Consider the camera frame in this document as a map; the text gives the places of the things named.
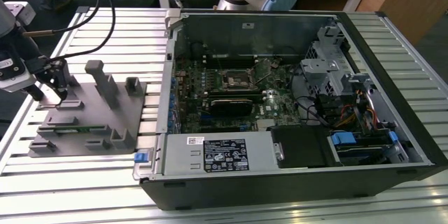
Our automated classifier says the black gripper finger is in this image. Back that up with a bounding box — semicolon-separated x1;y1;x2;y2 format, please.
36;71;59;91
51;58;72;105

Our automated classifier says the metal socket cover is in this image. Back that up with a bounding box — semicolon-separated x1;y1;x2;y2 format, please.
248;60;282;85

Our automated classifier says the CPU socket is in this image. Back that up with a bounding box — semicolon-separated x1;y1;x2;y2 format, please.
219;68;262;90

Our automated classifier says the grey parts rack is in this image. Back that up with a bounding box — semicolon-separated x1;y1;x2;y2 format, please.
27;60;148;159

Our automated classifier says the blue case latch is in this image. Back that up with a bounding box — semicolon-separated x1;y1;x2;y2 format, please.
134;150;150;164

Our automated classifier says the grey power supply unit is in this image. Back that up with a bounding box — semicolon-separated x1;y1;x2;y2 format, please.
162;131;282;178

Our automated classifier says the black graphics card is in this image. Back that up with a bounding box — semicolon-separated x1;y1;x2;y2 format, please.
208;98;255;116

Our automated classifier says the small silver heatsink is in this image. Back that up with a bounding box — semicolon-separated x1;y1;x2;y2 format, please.
258;119;276;132

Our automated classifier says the green motherboard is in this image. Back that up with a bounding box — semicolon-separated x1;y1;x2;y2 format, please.
174;55;306;134

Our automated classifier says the black PC case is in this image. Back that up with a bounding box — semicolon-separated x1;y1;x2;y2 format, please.
139;8;448;211

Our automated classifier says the black plastic shroud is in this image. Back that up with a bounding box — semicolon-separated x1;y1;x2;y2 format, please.
268;125;343;169

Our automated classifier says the metal drive cage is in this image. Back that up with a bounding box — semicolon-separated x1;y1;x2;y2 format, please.
299;22;355;96

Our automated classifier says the hard disk in blue carrier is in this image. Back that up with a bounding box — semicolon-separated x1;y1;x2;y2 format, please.
328;131;400;156

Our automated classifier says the grey metal disk bay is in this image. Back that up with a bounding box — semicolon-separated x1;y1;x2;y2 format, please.
342;73;400;133

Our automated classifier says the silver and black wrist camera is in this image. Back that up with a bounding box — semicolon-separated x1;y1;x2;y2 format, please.
0;50;36;93

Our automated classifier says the grey box wrist camera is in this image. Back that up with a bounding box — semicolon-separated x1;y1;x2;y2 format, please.
4;1;36;22

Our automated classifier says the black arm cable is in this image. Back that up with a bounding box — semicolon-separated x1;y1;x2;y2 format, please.
48;0;119;61

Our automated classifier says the light grey case handle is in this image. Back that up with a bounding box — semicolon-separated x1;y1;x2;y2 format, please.
163;8;184;30

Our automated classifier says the coloured power wire bundle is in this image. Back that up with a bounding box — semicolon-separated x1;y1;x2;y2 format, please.
334;89;383;130

